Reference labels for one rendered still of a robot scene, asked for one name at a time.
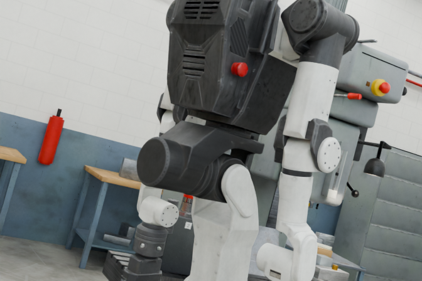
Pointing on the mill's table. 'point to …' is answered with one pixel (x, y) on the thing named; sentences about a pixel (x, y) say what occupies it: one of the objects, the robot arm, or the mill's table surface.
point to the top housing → (372, 73)
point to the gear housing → (350, 110)
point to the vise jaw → (325, 273)
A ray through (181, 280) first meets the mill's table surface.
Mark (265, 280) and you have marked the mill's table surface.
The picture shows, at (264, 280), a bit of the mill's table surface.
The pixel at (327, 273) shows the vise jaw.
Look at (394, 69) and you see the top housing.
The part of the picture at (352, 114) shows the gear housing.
